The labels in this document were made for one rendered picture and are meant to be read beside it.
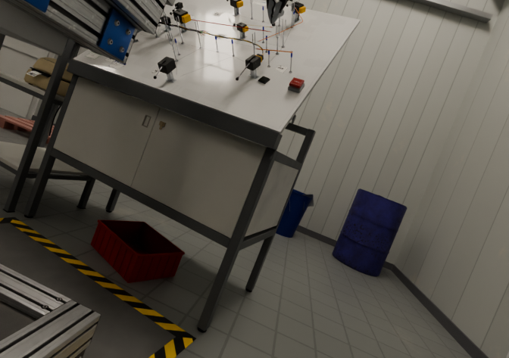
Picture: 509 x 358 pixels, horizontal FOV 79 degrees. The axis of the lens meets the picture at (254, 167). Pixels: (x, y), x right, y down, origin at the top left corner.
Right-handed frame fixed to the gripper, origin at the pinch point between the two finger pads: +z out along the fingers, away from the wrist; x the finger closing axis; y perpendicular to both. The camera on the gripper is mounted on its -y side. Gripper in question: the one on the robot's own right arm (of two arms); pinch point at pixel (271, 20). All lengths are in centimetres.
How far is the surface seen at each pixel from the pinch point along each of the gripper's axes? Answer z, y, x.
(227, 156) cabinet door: 51, -28, -11
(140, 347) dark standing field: 102, -81, -28
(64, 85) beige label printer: 60, -34, 100
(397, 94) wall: 65, 314, -19
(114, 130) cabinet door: 63, -39, 48
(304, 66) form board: 16.4, 18.0, -12.5
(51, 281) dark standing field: 105, -87, 18
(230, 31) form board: 13.6, 25.0, 39.0
